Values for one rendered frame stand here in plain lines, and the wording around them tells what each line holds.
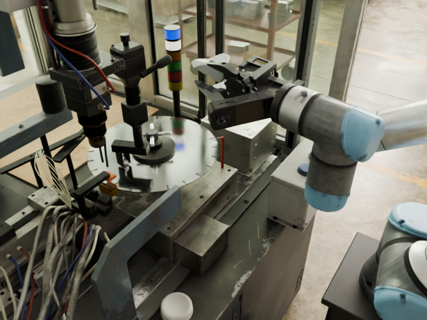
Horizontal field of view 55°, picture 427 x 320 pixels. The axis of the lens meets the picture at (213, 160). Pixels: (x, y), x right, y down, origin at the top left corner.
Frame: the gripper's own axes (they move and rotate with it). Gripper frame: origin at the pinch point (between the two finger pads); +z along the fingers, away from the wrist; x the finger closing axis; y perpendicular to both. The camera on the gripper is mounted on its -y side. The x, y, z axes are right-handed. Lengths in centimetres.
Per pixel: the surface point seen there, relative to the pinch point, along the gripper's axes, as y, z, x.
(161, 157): -4.9, 12.2, -24.8
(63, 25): -15.8, 12.8, 14.0
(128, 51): -6.1, 11.4, 4.9
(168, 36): 22.0, 34.6, -11.2
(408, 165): 156, -3, -149
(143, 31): 35, 65, -23
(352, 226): 86, -3, -137
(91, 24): -11.5, 11.8, 12.6
